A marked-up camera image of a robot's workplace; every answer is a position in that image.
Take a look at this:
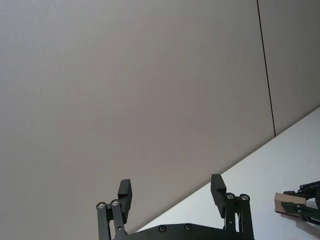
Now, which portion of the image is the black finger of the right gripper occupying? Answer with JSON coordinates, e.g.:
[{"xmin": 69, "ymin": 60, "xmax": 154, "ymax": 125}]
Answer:
[
  {"xmin": 279, "ymin": 201, "xmax": 320, "ymax": 225},
  {"xmin": 283, "ymin": 180, "xmax": 320, "ymax": 199}
]

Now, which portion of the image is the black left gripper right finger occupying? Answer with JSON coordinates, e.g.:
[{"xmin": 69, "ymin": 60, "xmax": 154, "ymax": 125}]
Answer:
[{"xmin": 210, "ymin": 174, "xmax": 255, "ymax": 240}]

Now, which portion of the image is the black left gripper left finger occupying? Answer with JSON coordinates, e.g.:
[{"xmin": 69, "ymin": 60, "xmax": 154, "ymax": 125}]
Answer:
[{"xmin": 95, "ymin": 178, "xmax": 133, "ymax": 240}]

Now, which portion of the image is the small brown block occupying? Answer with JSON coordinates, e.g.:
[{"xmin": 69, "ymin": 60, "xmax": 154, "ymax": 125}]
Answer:
[{"xmin": 274, "ymin": 191, "xmax": 307, "ymax": 218}]

